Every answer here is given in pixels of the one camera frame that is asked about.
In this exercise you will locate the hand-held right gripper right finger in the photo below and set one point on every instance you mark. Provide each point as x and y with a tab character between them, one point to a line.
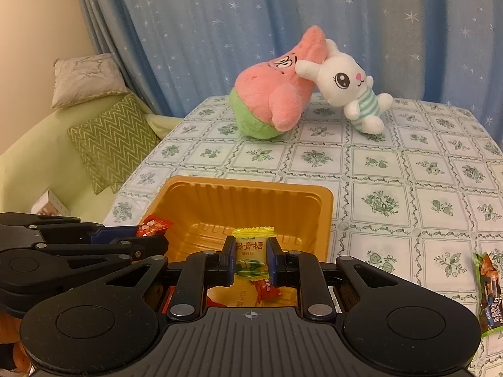
272	263

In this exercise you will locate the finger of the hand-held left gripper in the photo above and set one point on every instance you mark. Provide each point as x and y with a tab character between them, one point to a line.
149	246
114	235

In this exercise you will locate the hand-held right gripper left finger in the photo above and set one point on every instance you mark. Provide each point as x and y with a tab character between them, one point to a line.
231	263

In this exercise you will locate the yellow candy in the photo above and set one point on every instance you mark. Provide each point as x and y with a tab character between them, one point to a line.
251	257

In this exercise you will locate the crinkled red foil candy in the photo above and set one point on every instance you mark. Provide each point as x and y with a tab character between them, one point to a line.
155	226

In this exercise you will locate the small red candy cartoon print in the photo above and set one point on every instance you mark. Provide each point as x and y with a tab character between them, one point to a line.
265	288

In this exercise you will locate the orange plastic tray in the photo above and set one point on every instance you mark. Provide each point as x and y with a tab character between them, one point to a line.
243	212

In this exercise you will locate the small white box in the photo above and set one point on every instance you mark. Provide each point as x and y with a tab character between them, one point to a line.
48	204

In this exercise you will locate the green zigzag cushion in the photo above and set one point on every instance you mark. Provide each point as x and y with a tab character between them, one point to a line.
114	141

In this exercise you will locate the light green sofa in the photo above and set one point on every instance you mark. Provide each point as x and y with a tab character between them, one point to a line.
43	157

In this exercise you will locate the white embroidered cushion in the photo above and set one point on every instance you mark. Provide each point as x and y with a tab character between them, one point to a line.
86	80

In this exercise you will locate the pink starfish plush toy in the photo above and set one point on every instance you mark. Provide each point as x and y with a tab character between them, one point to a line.
271	94

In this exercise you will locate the white bunny plush toy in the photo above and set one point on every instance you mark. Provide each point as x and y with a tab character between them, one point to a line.
349	86

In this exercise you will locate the black and green snack packet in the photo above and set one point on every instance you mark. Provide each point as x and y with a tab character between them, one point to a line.
490	294

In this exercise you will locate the blue star-print curtain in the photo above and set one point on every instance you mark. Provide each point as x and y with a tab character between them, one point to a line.
235	27

